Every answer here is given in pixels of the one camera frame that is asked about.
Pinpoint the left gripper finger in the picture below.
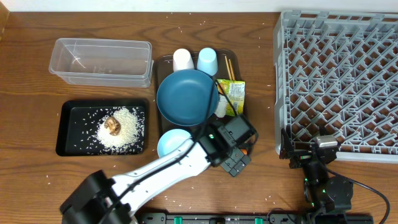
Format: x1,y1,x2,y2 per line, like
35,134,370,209
221,149,246,173
228,155,251,177

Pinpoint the light blue bowl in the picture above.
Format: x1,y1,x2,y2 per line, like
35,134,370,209
157,129,191,157

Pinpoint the dark blue plate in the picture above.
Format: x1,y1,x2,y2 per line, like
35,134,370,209
157,70,219,126

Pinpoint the white rice pile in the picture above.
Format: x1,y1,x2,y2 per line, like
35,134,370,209
77,106,146,156

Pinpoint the brown food scrap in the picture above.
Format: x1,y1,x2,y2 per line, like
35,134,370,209
104,116,121,136

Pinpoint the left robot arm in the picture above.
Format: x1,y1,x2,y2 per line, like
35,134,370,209
60,121,258,223

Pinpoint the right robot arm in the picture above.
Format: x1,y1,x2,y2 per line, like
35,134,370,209
279,128,353,223

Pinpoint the grey dishwasher rack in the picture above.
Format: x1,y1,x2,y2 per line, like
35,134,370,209
273,10,397,164

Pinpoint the black waste tray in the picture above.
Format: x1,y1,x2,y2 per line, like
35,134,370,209
55,98,148,156

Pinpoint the crumpled white tissue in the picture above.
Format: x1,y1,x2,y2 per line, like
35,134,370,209
214,94,228,118

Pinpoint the green yellow snack wrapper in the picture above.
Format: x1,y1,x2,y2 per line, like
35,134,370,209
217,79,246,114

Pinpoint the right wooden chopstick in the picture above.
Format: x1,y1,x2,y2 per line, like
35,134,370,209
228,59,236,80

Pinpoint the wooden chopstick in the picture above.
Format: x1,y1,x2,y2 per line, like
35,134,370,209
224,55,232,80
228,59,236,80

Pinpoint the left wooden chopstick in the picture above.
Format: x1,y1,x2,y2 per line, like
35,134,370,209
224,55,232,80

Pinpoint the dark brown serving tray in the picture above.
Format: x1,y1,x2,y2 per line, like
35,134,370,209
154,49,242,137

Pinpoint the light blue plastic cup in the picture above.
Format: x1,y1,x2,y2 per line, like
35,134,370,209
197,47,218,76

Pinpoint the white plastic cup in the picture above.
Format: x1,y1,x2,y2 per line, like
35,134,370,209
173,49,195,72

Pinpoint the clear plastic bin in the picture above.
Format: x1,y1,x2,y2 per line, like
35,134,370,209
49,38,153,88

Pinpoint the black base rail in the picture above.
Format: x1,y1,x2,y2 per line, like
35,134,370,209
136,212,374,224

